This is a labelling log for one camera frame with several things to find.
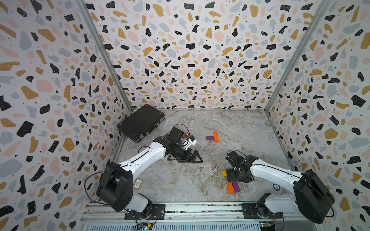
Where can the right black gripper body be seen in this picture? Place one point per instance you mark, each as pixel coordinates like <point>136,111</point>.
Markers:
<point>233,175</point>

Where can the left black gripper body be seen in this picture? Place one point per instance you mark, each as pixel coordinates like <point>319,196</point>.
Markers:
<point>181,154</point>

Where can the orange long block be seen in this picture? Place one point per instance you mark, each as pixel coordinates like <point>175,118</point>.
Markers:
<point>216,137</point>

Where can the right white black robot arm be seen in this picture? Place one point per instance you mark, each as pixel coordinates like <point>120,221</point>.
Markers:
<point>307,196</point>

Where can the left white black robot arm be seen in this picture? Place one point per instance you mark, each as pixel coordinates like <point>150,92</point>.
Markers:
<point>116,185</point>

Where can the orange short block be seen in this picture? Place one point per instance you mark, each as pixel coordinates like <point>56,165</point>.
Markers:
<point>230,188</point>

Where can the black flat case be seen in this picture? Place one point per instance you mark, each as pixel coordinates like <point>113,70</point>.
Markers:
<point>141,123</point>

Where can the small printed card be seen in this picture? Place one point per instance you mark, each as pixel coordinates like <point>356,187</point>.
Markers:
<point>138,183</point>

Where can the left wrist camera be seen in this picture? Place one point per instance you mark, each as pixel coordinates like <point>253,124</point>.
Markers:
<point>191,141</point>

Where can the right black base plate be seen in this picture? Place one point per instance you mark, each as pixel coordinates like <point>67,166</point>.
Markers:
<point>250,211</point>

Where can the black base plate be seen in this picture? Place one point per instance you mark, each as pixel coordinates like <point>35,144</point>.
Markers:
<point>151,212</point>
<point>250,211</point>

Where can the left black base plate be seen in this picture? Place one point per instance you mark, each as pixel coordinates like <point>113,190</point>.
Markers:
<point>151,212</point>

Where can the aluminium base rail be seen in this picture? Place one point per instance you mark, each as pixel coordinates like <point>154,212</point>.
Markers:
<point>195,216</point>

